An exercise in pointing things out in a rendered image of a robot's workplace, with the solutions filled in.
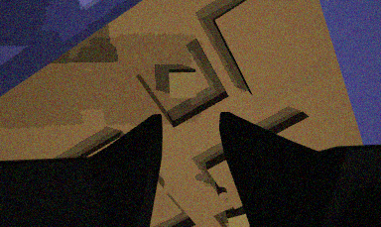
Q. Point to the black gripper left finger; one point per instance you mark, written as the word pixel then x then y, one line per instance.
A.
pixel 115 187

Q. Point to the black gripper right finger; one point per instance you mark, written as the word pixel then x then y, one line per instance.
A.
pixel 284 184

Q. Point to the olive-yellow block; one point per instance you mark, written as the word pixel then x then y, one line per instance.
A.
pixel 237 217
pixel 182 83

